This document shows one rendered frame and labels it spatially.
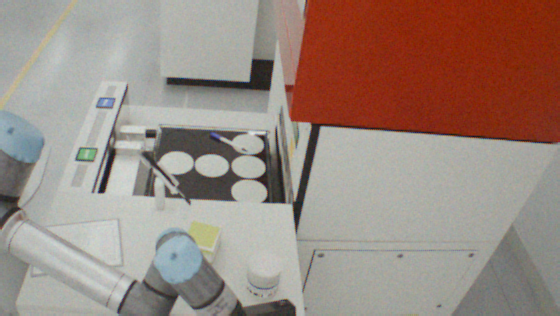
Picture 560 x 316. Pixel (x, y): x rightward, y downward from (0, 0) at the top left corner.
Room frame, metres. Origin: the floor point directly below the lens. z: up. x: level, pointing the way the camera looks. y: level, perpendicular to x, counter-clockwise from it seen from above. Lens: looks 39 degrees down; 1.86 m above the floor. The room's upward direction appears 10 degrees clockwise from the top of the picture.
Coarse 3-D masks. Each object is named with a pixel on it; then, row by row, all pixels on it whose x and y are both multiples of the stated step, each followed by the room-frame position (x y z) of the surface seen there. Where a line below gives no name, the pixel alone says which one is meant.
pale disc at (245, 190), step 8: (240, 184) 1.02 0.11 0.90; (248, 184) 1.03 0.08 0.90; (256, 184) 1.03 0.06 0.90; (232, 192) 0.98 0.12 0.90; (240, 192) 0.99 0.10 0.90; (248, 192) 0.99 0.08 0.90; (256, 192) 1.00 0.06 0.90; (264, 192) 1.00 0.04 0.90; (240, 200) 0.96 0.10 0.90; (248, 200) 0.96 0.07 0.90; (256, 200) 0.97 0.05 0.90
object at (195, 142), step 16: (176, 128) 1.22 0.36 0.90; (160, 144) 1.13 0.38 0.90; (176, 144) 1.15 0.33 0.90; (192, 144) 1.16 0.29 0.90; (208, 144) 1.17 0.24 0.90; (224, 144) 1.19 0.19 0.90; (176, 176) 1.00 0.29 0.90; (192, 176) 1.02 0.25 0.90; (224, 176) 1.04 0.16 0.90; (192, 192) 0.95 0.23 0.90; (208, 192) 0.96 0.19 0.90; (224, 192) 0.98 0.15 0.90
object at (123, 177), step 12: (144, 144) 1.16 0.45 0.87; (120, 156) 1.07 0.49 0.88; (132, 156) 1.08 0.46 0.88; (120, 168) 1.01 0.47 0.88; (132, 168) 1.02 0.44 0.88; (120, 180) 0.96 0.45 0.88; (132, 180) 0.97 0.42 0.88; (108, 192) 0.91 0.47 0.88; (120, 192) 0.92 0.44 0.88; (132, 192) 0.93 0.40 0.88
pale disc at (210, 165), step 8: (200, 160) 1.09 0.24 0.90; (208, 160) 1.10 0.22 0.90; (216, 160) 1.10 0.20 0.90; (224, 160) 1.11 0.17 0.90; (200, 168) 1.05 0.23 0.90; (208, 168) 1.06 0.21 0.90; (216, 168) 1.07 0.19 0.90; (224, 168) 1.07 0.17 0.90; (208, 176) 1.03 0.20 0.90; (216, 176) 1.03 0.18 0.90
